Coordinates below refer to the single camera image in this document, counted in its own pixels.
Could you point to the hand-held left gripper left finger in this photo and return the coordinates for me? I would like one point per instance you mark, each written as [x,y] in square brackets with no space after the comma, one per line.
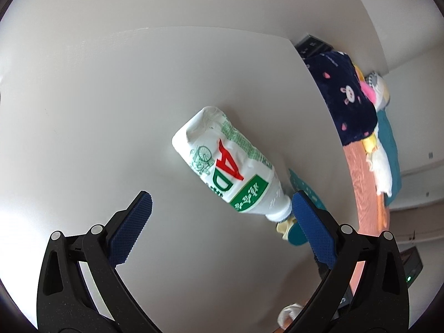
[133,229]

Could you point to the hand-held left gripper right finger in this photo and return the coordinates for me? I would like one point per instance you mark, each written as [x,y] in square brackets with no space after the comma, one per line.
[314,229]

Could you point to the white plastic milk bottle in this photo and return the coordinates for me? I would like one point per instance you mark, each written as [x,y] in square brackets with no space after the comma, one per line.
[222,156]

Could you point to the teal plastic scoop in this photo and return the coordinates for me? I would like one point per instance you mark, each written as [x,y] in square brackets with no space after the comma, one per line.
[299,236]

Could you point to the bed with pink sheet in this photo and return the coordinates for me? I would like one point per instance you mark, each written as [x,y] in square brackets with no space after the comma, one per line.
[360,187]

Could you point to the white goose plush toy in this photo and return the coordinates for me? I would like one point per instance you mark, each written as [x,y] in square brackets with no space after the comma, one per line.
[381,173]

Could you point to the white crumpled tissue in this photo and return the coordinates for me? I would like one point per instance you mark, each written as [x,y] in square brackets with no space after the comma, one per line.
[289,314]

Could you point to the white and yellow plush toy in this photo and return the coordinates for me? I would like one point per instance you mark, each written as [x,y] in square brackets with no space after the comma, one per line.
[369,142]

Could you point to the teal blanket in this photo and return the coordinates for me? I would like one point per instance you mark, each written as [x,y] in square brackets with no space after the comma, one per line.
[386,135]

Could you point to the navy printed fleece blanket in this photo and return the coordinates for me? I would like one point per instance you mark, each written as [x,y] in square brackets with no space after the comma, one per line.
[343,111]

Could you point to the pink and yellow plush toy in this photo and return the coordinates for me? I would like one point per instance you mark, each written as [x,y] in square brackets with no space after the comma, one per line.
[367,92]

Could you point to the patterned pillow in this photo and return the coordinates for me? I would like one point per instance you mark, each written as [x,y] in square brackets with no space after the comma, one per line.
[380,86]

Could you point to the dark wall outlet panel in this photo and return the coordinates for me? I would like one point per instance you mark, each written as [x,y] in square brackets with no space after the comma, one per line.
[308,47]

